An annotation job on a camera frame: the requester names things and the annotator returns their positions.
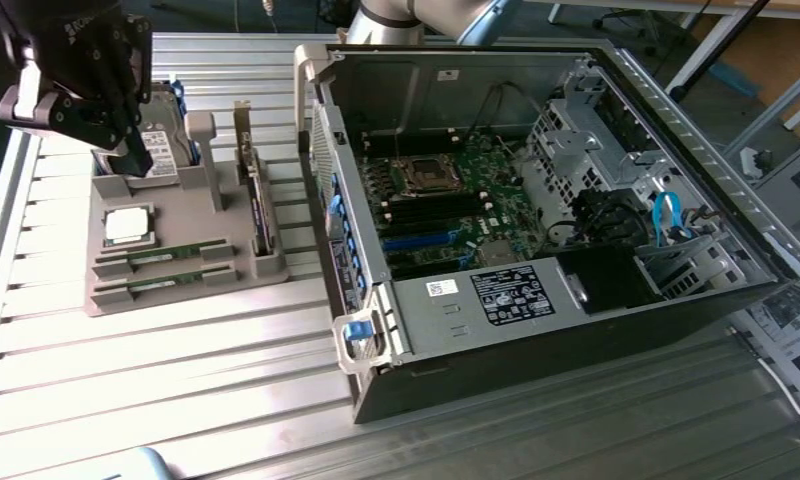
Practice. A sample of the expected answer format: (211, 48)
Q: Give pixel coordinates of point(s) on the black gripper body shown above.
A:
(74, 45)

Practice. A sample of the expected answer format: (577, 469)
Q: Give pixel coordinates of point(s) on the black slanted pole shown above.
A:
(721, 47)

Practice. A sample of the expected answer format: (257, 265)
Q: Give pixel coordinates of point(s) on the silver chipset heatsink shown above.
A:
(503, 255)

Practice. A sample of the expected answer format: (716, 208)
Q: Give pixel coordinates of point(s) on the printed paper sheets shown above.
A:
(790, 325)

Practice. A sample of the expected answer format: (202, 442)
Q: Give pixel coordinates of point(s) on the CPU socket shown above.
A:
(427, 172)

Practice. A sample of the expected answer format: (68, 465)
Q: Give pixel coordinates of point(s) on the black expansion slot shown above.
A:
(427, 257)

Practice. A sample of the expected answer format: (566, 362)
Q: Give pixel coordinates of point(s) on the green RAM stick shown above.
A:
(163, 253)
(163, 281)

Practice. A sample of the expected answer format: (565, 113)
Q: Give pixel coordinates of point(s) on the brown wooden board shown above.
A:
(768, 55)

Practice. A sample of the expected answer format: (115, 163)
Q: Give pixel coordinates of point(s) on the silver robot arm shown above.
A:
(387, 15)

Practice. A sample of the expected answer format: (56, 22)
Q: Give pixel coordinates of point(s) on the black open PC case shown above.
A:
(507, 360)

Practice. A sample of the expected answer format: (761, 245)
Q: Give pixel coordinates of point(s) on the black RAM slot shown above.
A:
(439, 218)
(434, 199)
(435, 205)
(437, 212)

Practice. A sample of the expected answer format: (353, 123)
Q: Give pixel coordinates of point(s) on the blue expansion slot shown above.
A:
(421, 241)

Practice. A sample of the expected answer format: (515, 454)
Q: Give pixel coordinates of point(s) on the metal disk bay cage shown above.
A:
(574, 145)

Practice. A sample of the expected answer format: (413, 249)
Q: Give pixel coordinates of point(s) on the green motherboard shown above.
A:
(494, 175)

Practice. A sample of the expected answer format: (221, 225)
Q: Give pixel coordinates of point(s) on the grey parts rack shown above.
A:
(174, 295)

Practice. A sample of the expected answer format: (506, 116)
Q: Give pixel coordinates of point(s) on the graphics card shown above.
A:
(250, 160)

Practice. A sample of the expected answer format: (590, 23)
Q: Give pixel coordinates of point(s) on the hard disk drive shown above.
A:
(167, 130)

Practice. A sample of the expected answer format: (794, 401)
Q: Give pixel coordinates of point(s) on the silver CPU chip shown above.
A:
(130, 224)

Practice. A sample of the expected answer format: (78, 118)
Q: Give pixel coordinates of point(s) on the light blue rounded cap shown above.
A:
(130, 465)

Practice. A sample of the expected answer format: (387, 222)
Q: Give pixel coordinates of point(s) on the grey computer tower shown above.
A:
(797, 190)

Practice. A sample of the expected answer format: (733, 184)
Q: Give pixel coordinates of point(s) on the white power strip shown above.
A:
(756, 161)

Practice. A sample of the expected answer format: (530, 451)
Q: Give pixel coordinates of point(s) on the grey power supply unit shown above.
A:
(441, 305)

